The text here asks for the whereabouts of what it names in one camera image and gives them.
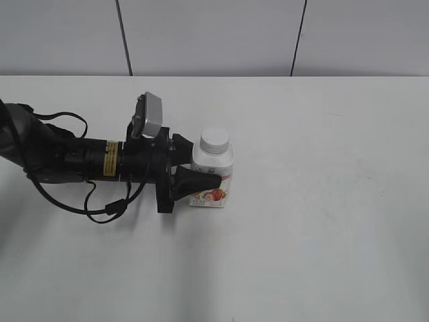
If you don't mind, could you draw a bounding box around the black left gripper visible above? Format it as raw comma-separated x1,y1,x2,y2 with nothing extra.
121,123,222,213

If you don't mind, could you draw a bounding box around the white strawberry yogurt bottle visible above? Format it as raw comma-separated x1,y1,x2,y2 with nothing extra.
189,139,233,208

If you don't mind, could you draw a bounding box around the white plastic bottle cap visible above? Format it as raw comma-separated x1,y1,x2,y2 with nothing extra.
200,128,230,155

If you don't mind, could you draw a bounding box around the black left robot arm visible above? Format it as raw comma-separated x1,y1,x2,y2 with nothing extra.
1,92,221,221

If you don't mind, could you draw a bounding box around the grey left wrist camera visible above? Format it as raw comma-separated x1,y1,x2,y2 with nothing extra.
131,92,163,139

